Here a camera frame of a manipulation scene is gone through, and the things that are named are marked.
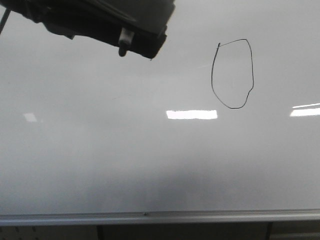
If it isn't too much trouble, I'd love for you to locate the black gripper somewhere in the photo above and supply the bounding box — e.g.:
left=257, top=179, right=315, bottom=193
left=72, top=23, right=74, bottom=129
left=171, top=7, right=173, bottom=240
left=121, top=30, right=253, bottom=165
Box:
left=0, top=0, right=176, bottom=60

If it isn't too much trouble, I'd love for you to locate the whiteboard marker with magnet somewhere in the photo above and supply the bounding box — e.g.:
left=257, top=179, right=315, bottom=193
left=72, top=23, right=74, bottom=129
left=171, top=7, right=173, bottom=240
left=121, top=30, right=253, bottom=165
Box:
left=118, top=27, right=135, bottom=57

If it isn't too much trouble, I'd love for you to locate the black drawn zero outline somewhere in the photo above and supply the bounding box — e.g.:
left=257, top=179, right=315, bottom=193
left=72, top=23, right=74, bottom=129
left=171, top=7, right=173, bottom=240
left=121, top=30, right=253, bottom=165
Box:
left=210, top=38, right=255, bottom=110

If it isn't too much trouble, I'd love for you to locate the white whiteboard with aluminium frame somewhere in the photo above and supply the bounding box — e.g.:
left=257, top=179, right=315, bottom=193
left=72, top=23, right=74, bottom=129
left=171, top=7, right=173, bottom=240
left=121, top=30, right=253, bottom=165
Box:
left=0, top=0, right=320, bottom=226

